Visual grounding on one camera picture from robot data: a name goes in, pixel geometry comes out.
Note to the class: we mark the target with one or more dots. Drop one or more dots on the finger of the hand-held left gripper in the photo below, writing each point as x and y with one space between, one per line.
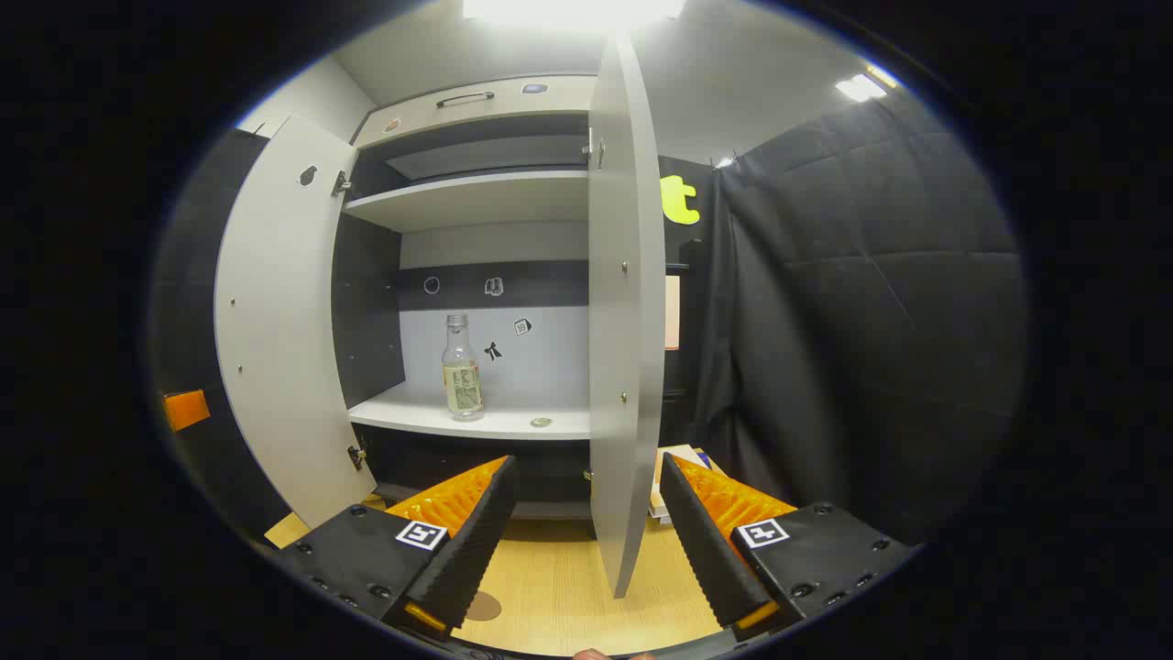
186 410

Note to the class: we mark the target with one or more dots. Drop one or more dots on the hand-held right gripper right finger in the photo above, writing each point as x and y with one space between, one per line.
706 550

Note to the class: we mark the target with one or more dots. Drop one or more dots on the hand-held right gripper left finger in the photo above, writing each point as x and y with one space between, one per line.
476 550

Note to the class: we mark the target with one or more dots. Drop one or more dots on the grey cabinet door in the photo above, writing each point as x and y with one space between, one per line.
275 321
628 321

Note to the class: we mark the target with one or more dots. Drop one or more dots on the clear glass bottle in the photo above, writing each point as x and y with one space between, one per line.
463 385

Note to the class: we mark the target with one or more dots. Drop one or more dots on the grey cabinet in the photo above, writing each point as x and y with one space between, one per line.
367 302

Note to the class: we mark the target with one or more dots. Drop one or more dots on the white cabinet shelf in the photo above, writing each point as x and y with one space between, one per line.
467 197
412 412

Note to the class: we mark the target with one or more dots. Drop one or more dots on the grey cabinet drawer front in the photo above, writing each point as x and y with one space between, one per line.
513 103

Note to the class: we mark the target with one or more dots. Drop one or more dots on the black backdrop cloth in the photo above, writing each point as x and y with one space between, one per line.
871 321

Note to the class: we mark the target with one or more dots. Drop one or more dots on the large ceiling light panel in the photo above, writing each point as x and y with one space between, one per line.
573 9

